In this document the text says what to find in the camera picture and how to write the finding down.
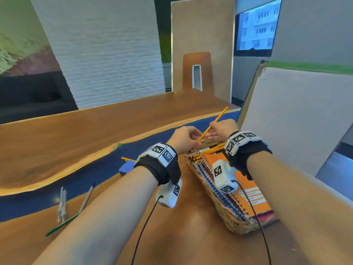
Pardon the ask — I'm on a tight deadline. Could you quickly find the person's left hand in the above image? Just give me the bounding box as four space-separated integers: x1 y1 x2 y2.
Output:
166 126 203 155

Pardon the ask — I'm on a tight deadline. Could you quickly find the person's right hand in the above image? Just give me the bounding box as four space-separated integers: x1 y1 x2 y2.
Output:
205 119 240 144

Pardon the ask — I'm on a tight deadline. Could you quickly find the bunch of yellow pencils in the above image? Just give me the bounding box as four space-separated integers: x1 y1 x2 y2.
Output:
121 106 229 163

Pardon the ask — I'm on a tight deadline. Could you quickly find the blue eraser block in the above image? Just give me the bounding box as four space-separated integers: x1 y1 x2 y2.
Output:
118 160 136 176

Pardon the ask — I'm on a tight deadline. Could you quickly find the blue spiral notebook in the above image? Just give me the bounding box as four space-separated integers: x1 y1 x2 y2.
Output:
193 162 246 221

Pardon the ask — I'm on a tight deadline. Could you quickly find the white paper sheet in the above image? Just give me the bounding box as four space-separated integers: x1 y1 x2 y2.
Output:
240 67 353 177

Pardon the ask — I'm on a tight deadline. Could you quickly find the orange spiral notebook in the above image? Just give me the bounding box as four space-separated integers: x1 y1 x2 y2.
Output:
203 153 274 218

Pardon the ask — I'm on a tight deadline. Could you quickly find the woven wicker basket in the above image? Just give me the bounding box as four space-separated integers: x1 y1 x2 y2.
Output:
185 140 278 235

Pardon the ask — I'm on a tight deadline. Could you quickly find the green pencil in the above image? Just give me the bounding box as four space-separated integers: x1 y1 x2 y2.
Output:
45 212 82 237

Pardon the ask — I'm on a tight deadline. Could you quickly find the person's left forearm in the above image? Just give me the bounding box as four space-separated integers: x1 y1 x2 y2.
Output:
33 166 159 265

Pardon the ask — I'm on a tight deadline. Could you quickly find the person's right forearm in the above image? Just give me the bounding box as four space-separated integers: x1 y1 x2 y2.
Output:
246 151 353 265

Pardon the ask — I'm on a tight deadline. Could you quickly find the black right wrist marker band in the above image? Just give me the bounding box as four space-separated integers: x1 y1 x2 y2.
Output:
222 130 274 181

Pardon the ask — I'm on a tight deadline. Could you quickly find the black wrist marker band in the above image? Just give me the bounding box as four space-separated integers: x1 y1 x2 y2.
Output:
222 130 274 181
133 142 182 186

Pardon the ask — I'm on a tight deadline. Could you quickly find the black left wrist marker band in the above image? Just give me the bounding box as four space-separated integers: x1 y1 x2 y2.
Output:
133 142 182 186

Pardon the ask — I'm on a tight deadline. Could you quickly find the brown wooden chair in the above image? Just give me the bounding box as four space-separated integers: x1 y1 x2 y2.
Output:
182 52 215 94

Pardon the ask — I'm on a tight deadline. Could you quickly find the brown metal-framed board panel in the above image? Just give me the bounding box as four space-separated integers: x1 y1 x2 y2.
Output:
171 0 237 104

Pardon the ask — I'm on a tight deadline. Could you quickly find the window with building view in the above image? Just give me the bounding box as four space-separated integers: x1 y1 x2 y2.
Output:
233 0 282 57

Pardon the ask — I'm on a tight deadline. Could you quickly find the dark sofa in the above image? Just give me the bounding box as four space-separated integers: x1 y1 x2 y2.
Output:
0 71 79 124

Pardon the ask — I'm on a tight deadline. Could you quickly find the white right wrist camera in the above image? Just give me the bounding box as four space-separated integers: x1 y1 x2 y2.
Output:
211 160 239 194

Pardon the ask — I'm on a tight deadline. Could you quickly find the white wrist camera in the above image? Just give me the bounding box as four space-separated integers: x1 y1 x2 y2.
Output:
155 179 183 209
211 160 239 194

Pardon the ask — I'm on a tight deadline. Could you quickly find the black right camera cable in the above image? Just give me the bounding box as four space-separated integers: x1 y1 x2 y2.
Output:
232 179 272 265

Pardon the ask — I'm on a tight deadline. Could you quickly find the black camera cable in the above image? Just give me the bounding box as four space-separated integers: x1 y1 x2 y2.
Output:
131 195 164 265
232 179 272 265

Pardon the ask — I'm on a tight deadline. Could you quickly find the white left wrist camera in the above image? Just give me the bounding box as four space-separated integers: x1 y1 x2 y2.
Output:
155 179 183 209

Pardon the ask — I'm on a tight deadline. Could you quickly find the black left camera cable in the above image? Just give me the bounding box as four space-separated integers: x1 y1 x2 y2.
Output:
131 195 164 265

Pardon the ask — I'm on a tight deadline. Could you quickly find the green foliage wall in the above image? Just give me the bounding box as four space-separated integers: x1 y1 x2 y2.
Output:
160 33 172 63

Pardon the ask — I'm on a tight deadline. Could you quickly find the large abstract wall painting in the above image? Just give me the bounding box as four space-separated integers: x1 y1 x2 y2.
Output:
0 0 61 78

